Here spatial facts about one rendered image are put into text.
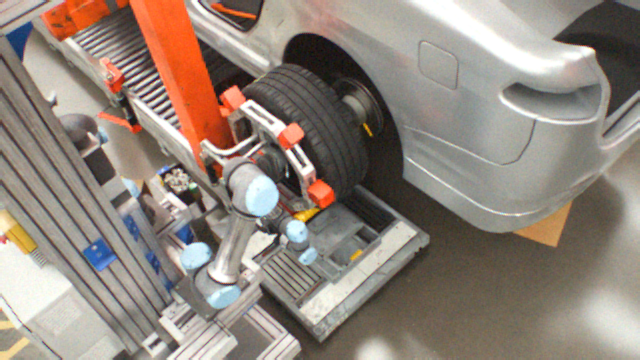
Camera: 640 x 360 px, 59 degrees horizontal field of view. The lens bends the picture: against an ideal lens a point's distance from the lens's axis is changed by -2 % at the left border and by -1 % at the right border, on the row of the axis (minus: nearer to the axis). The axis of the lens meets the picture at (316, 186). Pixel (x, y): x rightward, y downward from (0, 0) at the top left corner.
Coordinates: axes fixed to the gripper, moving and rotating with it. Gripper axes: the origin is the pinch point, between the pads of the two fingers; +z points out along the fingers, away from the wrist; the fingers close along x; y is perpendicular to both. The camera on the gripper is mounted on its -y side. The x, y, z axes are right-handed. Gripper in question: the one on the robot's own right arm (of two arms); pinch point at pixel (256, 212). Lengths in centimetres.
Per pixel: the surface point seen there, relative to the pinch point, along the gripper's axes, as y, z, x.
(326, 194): 5.4, -18.6, -24.1
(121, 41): -56, 251, -49
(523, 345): -83, -100, -66
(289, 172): -16.9, 19.6, -31.8
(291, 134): 31.5, -3.6, -23.2
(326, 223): -59, 10, -41
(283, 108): 33.4, 8.6, -29.7
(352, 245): -68, -5, -44
